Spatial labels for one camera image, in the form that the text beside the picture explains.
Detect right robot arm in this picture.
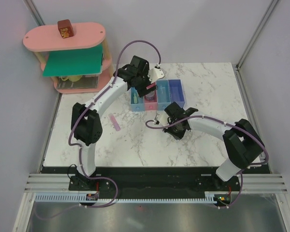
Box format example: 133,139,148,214
163,102,264,190

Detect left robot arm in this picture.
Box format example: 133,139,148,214
68,56,155,190

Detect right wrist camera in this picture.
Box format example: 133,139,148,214
155,112,168,126

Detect light blue drawer bin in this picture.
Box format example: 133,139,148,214
130,87,145,112

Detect right aluminium post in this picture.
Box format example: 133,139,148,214
236,0,280,70

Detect pink eraser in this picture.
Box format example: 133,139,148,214
109,114,121,131

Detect pink drawer bin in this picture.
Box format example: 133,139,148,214
144,98,158,111

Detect left aluminium post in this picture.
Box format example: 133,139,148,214
24,0,45,26

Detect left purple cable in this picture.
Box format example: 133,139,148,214
35,40,162,220

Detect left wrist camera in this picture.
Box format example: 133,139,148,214
148,68,165,83

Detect aluminium post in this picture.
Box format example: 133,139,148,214
24,0,45,26
236,0,280,70

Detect green folder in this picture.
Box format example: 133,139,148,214
43,44,103,77

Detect clear blue round box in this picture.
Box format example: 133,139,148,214
144,91,157,102

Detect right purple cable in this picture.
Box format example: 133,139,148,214
146,115,270,210

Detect aluminium frame rail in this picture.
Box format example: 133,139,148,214
25,174,287,193

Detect sky blue drawer bin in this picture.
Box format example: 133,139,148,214
156,80,171,111

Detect brown cube toy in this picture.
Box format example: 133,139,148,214
57,19,74,39

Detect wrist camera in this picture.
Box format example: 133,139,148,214
148,68,165,83
155,112,168,126

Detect yellow mug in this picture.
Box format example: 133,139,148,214
60,75,83,82

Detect purple cable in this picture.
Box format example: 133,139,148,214
146,115,270,210
35,40,162,220

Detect white cable duct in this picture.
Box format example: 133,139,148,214
34,192,218,203

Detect black book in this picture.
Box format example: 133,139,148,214
57,75,99,89

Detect green eraser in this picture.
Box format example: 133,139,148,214
133,92,138,104

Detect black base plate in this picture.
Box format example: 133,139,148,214
69,167,240,192

